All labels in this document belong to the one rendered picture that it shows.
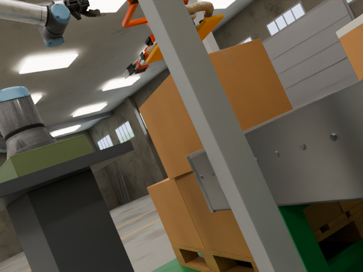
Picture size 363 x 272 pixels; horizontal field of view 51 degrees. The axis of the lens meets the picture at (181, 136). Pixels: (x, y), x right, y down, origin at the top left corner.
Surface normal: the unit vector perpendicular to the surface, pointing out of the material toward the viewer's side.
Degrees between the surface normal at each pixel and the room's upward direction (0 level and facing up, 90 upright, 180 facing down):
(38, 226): 90
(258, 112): 90
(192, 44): 90
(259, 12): 90
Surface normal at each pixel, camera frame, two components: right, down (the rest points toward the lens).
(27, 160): 0.62, -0.33
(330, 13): -0.68, 0.25
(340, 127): -0.86, 0.35
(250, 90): 0.37, -0.23
